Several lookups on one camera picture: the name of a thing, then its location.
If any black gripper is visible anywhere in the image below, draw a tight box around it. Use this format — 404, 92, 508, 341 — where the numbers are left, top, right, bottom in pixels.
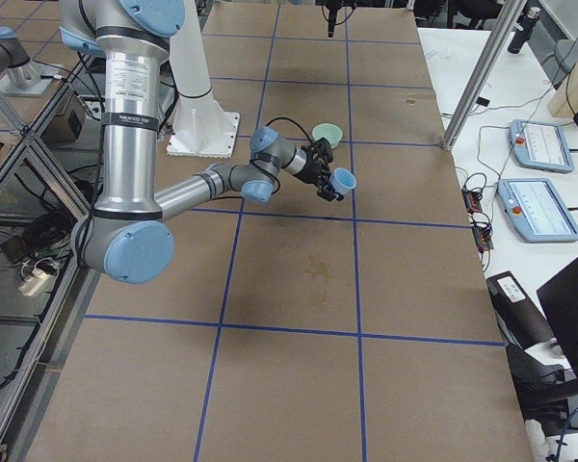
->
296, 145, 344, 202
323, 0, 346, 38

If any light blue plastic cup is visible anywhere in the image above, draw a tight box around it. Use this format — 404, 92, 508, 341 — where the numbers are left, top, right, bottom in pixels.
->
330, 167, 357, 197

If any mint green bowl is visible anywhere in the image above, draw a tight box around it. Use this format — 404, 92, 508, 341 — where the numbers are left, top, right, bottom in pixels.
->
311, 123, 343, 149

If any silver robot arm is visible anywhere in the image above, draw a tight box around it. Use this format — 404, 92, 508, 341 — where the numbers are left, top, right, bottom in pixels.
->
60, 1, 356, 284

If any black water bottle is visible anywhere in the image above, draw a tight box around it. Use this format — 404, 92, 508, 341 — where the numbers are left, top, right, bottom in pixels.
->
507, 7, 541, 54

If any small circuit board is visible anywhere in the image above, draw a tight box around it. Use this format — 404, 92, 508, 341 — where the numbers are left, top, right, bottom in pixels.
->
461, 186, 493, 253

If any near teach pendant tablet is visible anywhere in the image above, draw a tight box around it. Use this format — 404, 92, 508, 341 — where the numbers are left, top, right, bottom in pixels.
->
497, 178, 578, 244

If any teach pendant tablet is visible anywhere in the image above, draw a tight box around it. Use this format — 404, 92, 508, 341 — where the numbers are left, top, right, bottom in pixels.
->
509, 119, 575, 173
497, 178, 578, 244

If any far teach pendant tablet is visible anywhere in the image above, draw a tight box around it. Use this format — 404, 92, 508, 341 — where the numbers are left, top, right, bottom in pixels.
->
509, 119, 575, 173

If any black monitor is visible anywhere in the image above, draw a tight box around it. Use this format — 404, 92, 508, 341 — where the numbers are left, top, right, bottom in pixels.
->
538, 257, 578, 375

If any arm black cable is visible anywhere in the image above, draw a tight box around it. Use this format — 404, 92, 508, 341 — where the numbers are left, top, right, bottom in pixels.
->
250, 116, 319, 193
320, 0, 357, 28

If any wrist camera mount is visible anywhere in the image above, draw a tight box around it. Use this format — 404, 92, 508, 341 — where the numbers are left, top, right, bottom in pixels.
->
308, 138, 333, 164

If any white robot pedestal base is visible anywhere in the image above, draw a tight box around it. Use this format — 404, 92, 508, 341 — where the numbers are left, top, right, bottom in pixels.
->
168, 0, 240, 159

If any aluminium frame post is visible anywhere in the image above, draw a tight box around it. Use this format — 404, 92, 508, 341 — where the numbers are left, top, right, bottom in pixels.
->
441, 0, 526, 151

